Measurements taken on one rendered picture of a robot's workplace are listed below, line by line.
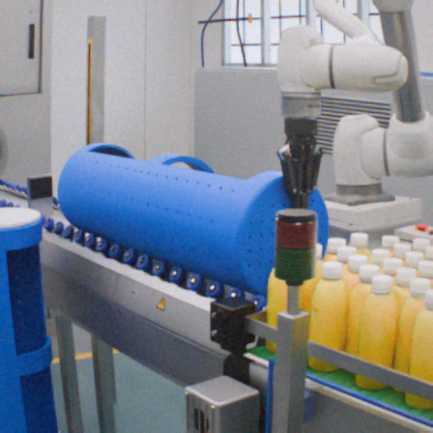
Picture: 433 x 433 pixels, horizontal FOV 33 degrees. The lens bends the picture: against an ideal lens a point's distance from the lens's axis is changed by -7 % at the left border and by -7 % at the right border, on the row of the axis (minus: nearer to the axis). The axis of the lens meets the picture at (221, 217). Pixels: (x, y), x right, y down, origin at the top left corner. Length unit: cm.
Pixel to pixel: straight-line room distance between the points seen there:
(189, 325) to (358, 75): 72
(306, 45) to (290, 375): 74
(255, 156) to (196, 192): 268
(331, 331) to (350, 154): 101
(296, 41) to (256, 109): 279
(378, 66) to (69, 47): 557
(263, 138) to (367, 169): 206
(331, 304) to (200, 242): 43
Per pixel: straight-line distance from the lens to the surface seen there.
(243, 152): 454
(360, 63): 160
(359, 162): 235
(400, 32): 215
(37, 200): 281
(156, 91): 738
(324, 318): 144
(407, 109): 227
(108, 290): 215
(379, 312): 134
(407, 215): 239
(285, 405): 124
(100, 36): 305
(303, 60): 162
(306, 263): 115
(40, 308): 248
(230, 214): 166
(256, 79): 439
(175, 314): 189
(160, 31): 740
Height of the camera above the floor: 149
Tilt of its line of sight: 12 degrees down
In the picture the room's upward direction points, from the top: straight up
